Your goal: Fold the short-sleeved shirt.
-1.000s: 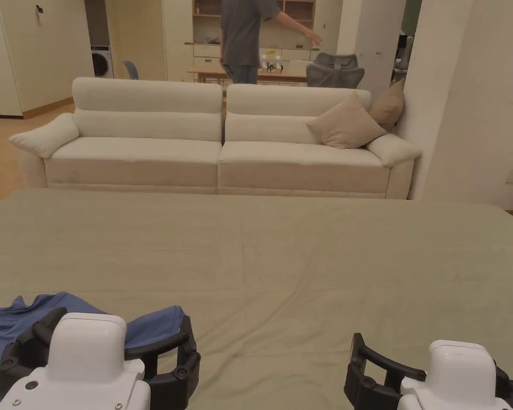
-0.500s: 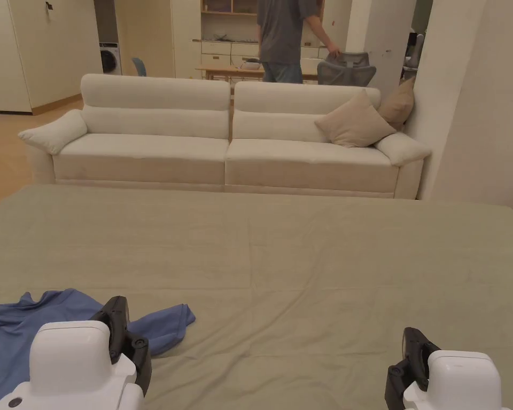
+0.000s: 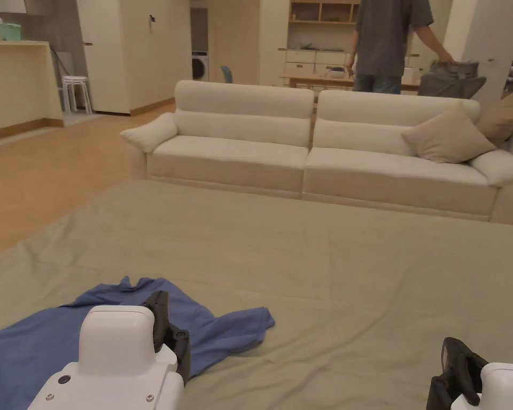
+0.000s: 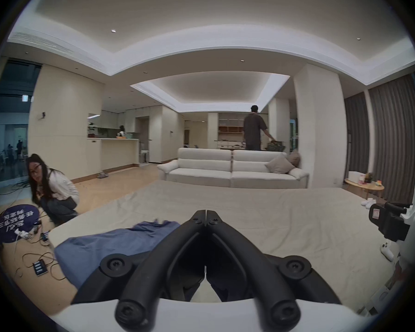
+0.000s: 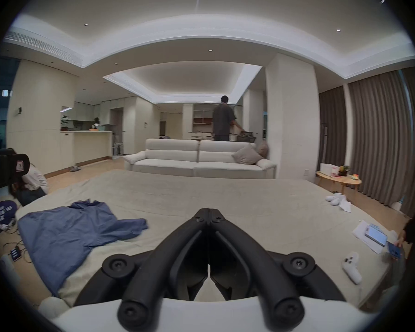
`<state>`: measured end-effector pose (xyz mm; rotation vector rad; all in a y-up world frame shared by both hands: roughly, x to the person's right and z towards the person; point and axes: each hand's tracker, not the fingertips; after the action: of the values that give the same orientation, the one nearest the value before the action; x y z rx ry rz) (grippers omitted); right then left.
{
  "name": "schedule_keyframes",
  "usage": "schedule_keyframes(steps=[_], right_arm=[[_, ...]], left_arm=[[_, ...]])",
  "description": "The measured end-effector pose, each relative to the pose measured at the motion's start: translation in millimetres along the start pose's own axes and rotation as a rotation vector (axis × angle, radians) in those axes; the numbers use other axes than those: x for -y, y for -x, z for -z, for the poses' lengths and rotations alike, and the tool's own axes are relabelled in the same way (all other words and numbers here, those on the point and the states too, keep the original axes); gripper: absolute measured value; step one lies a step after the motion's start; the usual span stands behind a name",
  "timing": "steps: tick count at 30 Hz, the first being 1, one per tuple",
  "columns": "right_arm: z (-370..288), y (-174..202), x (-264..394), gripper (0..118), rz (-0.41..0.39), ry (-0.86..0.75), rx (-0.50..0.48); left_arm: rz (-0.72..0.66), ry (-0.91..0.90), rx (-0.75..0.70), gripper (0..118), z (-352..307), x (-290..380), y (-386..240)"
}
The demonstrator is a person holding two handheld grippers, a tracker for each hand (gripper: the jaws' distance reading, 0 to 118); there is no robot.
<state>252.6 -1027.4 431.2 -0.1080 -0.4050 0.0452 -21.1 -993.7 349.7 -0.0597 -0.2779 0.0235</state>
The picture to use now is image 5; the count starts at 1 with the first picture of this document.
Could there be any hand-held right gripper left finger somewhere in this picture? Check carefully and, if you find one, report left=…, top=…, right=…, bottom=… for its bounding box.
left=74, top=208, right=210, bottom=327

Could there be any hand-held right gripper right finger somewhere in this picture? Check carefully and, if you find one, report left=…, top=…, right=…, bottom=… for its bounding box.
left=210, top=208, right=347, bottom=327

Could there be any bed with beige sheet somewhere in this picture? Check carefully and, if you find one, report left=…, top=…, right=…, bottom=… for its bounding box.
left=15, top=169, right=407, bottom=311

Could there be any white sofa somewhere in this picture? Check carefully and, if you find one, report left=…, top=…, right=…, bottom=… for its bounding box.
left=123, top=138, right=276, bottom=180

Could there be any grey cushion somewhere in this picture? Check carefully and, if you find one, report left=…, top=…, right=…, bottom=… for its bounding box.
left=232, top=146, right=264, bottom=165

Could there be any blue shirt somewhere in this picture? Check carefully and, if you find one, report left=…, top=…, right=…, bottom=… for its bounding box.
left=18, top=200, right=148, bottom=297

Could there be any round wooden side table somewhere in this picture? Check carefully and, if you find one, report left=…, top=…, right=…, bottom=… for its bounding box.
left=315, top=163, right=362, bottom=194

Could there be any kitchen counter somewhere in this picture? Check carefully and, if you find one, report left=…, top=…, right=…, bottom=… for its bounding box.
left=60, top=116, right=113, bottom=173

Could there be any grey curtain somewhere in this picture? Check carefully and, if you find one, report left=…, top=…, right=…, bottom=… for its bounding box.
left=319, top=85, right=348, bottom=176
left=347, top=66, right=415, bottom=218

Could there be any blue card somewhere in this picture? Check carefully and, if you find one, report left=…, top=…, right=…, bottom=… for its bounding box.
left=387, top=241, right=402, bottom=260

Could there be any round dark printed fan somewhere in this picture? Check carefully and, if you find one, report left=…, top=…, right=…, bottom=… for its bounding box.
left=0, top=201, right=18, bottom=231

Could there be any black chair with white label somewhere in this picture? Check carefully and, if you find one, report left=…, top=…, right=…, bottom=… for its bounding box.
left=0, top=154, right=31, bottom=190

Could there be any wall shelf unit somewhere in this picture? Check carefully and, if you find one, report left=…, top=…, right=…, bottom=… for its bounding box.
left=192, top=104, right=244, bottom=141

